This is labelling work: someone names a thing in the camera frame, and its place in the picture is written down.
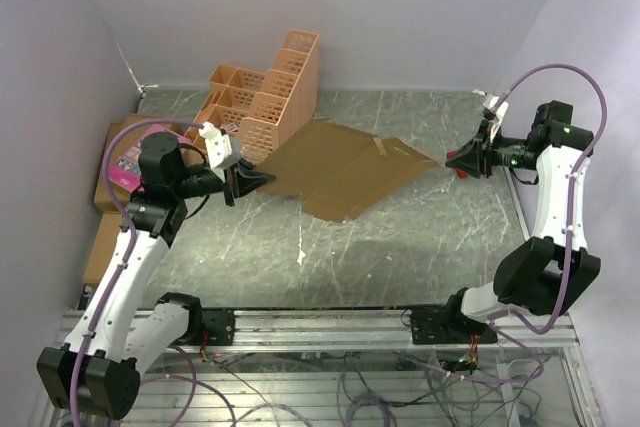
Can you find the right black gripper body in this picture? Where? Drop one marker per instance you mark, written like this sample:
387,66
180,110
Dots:
489,150

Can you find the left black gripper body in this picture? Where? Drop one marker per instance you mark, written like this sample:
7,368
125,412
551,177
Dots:
225,172

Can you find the brown cardboard box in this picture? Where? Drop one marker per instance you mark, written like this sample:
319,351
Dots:
338,172

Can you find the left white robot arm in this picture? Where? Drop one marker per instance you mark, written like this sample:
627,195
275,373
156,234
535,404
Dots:
99,367

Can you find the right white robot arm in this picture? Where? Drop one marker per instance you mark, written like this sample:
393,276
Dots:
553,267

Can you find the large closed cardboard box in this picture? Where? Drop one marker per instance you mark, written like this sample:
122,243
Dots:
102,200

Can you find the small closed cardboard box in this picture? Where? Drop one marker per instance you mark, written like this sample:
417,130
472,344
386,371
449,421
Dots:
102,249

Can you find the red small object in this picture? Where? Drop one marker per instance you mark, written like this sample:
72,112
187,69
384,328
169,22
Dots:
461,174

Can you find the orange plastic organizer rack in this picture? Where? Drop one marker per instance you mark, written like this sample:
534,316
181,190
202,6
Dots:
262,110

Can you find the pink book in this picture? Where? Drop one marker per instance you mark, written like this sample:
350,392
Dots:
125,171

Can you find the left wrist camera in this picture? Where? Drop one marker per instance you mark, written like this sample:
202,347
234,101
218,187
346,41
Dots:
223,151

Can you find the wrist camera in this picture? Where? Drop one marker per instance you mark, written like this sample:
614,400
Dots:
495,111
223,151

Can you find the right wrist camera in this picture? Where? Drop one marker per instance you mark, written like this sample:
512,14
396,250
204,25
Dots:
495,111

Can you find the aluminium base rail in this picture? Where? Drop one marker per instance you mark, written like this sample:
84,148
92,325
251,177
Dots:
342,330

